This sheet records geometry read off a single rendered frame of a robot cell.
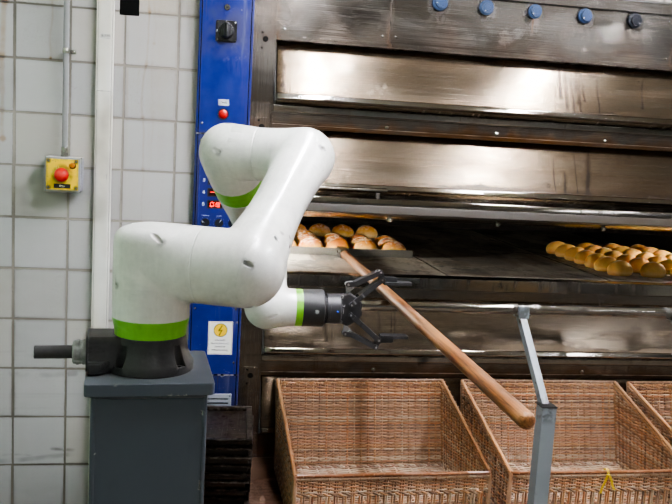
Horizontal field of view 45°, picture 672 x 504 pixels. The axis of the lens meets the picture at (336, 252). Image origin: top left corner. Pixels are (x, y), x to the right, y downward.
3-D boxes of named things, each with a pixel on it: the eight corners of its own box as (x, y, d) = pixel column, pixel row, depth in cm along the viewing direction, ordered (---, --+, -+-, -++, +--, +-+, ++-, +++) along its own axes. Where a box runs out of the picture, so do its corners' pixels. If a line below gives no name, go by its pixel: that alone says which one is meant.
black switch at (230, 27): (215, 41, 240) (216, 3, 239) (236, 42, 241) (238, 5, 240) (215, 39, 237) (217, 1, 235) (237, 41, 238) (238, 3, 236)
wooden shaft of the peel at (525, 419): (537, 431, 129) (538, 413, 128) (518, 431, 128) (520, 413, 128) (348, 258, 296) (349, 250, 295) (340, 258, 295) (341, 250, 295)
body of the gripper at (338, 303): (323, 288, 206) (359, 289, 208) (321, 321, 207) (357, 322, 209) (327, 294, 199) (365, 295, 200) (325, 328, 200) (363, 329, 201)
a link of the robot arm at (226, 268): (270, 261, 126) (340, 117, 169) (170, 252, 129) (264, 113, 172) (276, 328, 133) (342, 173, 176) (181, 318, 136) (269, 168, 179)
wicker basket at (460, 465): (269, 460, 262) (273, 376, 258) (438, 457, 273) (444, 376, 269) (288, 532, 215) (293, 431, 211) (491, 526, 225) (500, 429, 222)
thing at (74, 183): (48, 189, 241) (48, 155, 240) (83, 191, 243) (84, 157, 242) (43, 191, 234) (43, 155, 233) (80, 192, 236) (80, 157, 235)
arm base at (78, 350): (29, 380, 130) (29, 343, 129) (40, 355, 144) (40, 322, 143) (196, 378, 136) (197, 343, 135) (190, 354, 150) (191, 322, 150)
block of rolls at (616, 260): (542, 252, 350) (543, 239, 349) (645, 256, 358) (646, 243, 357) (612, 276, 291) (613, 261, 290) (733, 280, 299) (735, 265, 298)
